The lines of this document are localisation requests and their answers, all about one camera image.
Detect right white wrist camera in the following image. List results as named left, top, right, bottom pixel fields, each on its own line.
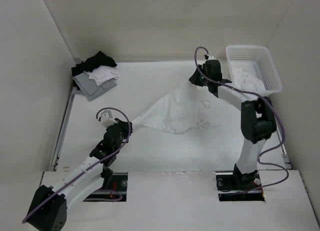
left=204, top=54, right=217, bottom=61

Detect white plastic basket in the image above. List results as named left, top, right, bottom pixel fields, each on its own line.
left=225, top=45, right=283, bottom=96

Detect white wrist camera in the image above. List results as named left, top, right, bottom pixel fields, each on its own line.
left=96, top=110, right=117, bottom=128
left=204, top=54, right=217, bottom=61

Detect metal table frame rail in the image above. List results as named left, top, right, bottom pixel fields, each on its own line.
left=47, top=77, right=80, bottom=172

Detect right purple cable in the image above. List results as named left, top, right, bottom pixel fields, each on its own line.
left=194, top=47, right=291, bottom=192

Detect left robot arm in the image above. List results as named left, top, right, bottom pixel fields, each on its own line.
left=22, top=118, right=132, bottom=231

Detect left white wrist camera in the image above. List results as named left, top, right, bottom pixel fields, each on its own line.
left=96, top=110, right=117, bottom=128

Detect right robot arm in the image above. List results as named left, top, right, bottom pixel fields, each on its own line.
left=189, top=59, right=277, bottom=192

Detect white tank top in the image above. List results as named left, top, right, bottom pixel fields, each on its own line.
left=132, top=81, right=211, bottom=135

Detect white tank tops in basket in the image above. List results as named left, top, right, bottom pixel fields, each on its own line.
left=230, top=61, right=265, bottom=91

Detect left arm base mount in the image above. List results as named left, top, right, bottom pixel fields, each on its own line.
left=84, top=172, right=128, bottom=202

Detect grey folded tank top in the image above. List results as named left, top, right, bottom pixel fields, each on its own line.
left=73, top=72, right=117, bottom=102

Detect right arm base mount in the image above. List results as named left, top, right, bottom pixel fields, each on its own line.
left=216, top=173, right=265, bottom=202

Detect black folded tank top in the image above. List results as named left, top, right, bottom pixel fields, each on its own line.
left=71, top=51, right=117, bottom=77

